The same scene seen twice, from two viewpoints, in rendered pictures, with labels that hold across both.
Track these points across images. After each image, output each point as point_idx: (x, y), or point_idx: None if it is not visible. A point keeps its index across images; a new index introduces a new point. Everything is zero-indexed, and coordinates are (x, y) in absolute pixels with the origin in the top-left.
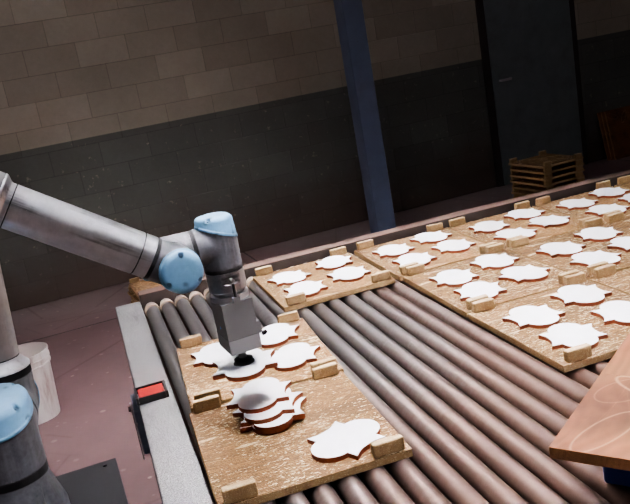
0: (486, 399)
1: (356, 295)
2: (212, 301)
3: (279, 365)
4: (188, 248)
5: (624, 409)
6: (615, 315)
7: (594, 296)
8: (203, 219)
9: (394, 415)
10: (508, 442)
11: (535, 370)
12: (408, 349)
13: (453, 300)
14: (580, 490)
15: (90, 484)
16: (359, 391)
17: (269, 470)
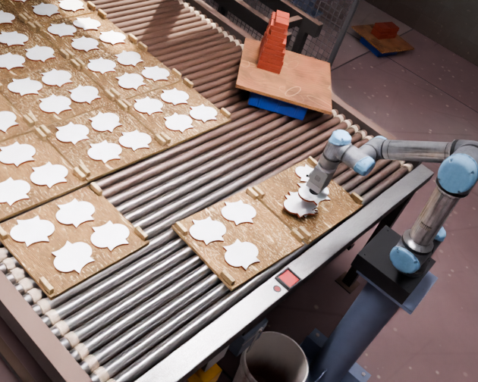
0: (256, 144)
1: None
2: (334, 170)
3: (253, 214)
4: (369, 141)
5: (306, 97)
6: (180, 98)
7: (154, 101)
8: (350, 136)
9: (278, 168)
10: (285, 139)
11: (226, 129)
12: (202, 173)
13: (146, 151)
14: (307, 125)
15: (378, 252)
16: (268, 179)
17: (337, 195)
